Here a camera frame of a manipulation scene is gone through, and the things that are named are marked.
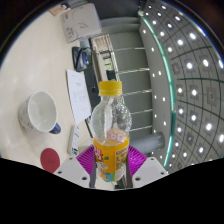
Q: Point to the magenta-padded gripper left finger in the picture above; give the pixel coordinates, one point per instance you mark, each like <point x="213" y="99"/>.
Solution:
<point x="71" y="171"/>

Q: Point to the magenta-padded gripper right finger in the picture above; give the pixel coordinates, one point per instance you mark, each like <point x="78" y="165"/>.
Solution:
<point x="150" y="171"/>

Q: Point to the yellow-capped clear drink bottle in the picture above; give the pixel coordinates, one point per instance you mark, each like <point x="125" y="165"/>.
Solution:
<point x="111" y="163"/>

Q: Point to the flat round red coaster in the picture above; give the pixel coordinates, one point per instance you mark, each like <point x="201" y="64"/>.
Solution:
<point x="50" y="160"/>

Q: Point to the white printed paper sheet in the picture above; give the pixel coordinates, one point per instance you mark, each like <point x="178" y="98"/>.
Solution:
<point x="78" y="96"/>

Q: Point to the group of round ceiling lights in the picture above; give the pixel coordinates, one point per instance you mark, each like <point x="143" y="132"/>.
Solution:
<point x="193" y="93"/>

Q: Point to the long curved conference desk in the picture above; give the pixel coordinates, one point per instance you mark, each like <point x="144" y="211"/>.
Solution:
<point x="95" y="83"/>

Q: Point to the black desk telephone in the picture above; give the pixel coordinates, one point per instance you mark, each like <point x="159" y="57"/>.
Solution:
<point x="81" y="59"/>

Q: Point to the brown cardboard piece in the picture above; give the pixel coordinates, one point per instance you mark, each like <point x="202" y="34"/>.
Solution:
<point x="57" y="10"/>

